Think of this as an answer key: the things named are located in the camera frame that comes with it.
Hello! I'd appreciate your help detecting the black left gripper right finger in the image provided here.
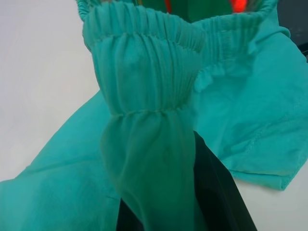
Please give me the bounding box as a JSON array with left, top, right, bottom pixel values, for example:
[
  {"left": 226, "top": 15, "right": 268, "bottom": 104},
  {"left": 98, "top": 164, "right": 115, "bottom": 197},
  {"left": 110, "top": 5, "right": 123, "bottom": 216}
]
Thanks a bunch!
[{"left": 192, "top": 131, "right": 258, "bottom": 231}]

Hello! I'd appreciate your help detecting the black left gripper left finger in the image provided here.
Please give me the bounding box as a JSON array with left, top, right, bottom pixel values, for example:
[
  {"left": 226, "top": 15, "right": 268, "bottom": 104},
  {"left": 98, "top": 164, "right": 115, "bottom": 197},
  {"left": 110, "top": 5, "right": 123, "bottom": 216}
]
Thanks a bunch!
[{"left": 116, "top": 197, "right": 148, "bottom": 231}]

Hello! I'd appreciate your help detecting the green cloth garment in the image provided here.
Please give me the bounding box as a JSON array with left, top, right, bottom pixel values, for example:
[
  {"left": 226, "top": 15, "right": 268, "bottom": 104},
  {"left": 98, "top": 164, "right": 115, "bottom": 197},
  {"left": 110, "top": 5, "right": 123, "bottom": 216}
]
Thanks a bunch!
[{"left": 0, "top": 0, "right": 308, "bottom": 231}]

